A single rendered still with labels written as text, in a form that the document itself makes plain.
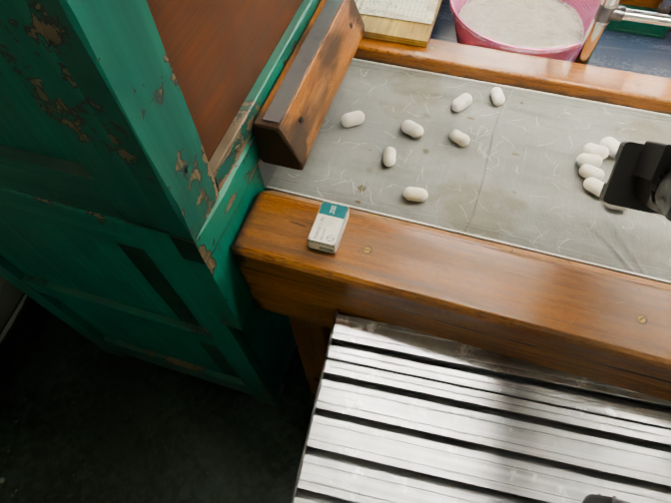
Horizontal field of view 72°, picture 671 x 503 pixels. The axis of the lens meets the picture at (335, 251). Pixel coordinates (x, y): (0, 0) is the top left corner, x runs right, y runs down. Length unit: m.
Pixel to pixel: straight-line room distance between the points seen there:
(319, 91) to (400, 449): 0.46
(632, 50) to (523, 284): 0.64
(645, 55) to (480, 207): 0.55
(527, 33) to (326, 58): 0.41
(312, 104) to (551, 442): 0.50
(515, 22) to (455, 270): 0.56
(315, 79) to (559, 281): 0.39
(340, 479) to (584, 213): 0.46
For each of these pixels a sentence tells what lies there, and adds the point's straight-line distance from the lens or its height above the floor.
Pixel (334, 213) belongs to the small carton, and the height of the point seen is 0.79.
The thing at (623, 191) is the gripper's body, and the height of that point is 0.86.
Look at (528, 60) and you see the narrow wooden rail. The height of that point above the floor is 0.76.
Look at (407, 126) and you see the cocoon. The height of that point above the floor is 0.76.
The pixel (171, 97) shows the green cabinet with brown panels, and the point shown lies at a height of 0.99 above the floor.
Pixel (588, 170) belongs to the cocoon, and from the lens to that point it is 0.73.
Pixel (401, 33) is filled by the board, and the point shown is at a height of 0.78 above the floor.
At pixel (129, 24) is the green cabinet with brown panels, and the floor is 1.06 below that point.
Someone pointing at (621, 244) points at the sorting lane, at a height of 0.74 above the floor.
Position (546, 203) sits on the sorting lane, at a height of 0.74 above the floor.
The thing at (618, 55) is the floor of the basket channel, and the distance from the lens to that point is 1.09.
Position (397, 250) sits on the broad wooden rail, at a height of 0.76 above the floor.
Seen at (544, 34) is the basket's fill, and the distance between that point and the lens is 0.98.
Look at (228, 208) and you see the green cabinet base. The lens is 0.57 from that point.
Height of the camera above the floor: 1.26
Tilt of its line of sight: 59 degrees down
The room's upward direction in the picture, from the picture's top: 3 degrees counter-clockwise
